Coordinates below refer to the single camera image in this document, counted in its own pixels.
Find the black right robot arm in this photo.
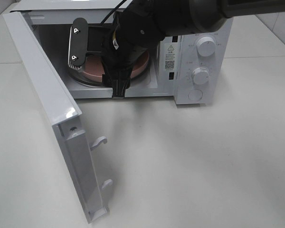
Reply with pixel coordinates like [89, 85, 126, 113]
[68, 0, 285, 98]

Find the upper white power knob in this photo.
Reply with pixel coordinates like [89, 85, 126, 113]
[197, 36, 217, 57]

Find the pink speckled plate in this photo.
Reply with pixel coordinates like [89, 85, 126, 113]
[82, 51, 150, 83]

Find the white timer knob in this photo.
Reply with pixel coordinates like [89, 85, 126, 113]
[192, 67, 210, 85]

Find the white microwave door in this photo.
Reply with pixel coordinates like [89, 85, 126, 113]
[3, 11, 113, 223]

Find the glass microwave turntable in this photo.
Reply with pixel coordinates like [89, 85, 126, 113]
[68, 57, 151, 87]

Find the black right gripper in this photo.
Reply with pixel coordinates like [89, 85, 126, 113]
[68, 11, 146, 98]

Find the white microwave oven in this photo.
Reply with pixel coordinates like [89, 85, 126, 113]
[9, 0, 233, 105]

